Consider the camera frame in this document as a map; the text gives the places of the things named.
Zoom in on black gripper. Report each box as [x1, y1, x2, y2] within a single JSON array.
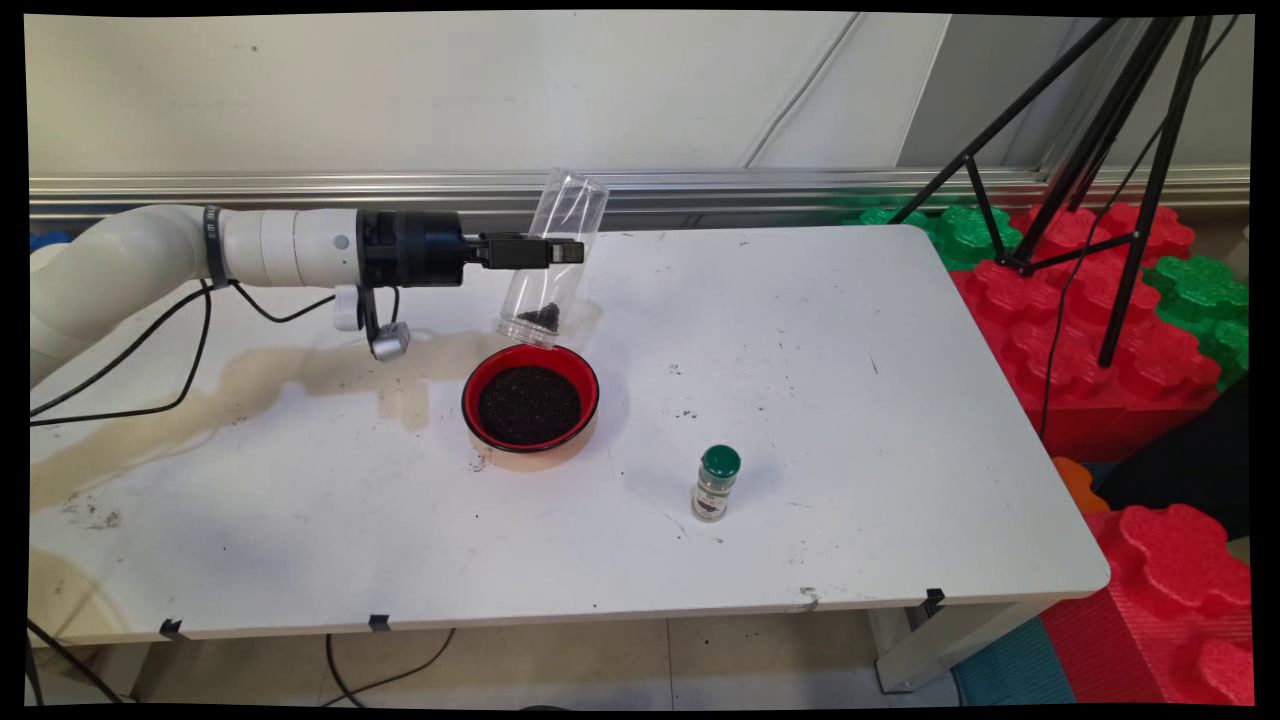
[[357, 208, 585, 291]]

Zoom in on clear plastic jar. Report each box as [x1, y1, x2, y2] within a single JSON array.
[[495, 168, 610, 349]]

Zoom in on red bowl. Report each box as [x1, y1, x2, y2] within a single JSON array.
[[462, 344, 602, 472]]

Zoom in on dark seeds heap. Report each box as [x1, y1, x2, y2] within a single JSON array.
[[477, 365, 584, 448]]

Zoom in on spice bottle green cap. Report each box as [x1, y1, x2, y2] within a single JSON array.
[[691, 445, 743, 523]]

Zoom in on green foam block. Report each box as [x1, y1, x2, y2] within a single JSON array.
[[1143, 256, 1251, 393], [845, 205, 1023, 271]]

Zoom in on grey table leg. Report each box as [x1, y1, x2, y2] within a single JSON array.
[[875, 600, 1041, 694]]

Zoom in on orange foam block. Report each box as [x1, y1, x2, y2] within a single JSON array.
[[1052, 457, 1111, 516]]

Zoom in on large red foam block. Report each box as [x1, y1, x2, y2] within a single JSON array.
[[950, 203, 1223, 463]]

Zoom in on black tripod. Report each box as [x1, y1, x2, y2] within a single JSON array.
[[888, 15, 1216, 369]]

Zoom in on teal floor mat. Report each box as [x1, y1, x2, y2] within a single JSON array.
[[950, 615, 1076, 706]]

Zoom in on black foam mat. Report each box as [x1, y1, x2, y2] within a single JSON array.
[[1095, 380, 1251, 541]]

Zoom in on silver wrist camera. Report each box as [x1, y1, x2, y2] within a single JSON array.
[[360, 287, 412, 362]]

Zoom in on aluminium wall rail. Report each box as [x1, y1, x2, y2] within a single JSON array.
[[30, 168, 1251, 241]]

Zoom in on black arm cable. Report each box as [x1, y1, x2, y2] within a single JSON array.
[[30, 280, 338, 417], [30, 285, 214, 427]]

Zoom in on black power cable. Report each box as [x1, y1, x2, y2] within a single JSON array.
[[325, 628, 456, 706]]

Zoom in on thin black tripod cable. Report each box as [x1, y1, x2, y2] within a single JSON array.
[[1038, 15, 1243, 441]]

